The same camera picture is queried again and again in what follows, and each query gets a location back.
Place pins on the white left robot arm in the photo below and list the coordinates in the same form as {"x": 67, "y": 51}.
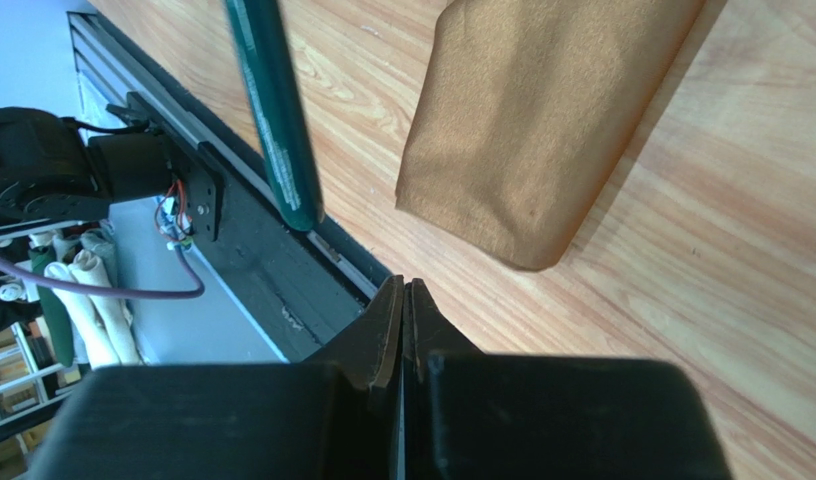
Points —
{"x": 59, "y": 171}

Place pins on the gold spoon black handle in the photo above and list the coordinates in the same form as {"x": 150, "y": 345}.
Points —
{"x": 268, "y": 74}

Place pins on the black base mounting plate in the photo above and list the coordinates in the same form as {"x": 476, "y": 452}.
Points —
{"x": 301, "y": 290}

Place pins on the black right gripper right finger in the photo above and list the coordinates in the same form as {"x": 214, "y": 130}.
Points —
{"x": 439, "y": 415}

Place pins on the brown cloth napkin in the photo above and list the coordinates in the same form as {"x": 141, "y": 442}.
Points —
{"x": 525, "y": 110}

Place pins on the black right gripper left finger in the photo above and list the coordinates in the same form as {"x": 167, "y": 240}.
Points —
{"x": 363, "y": 434}

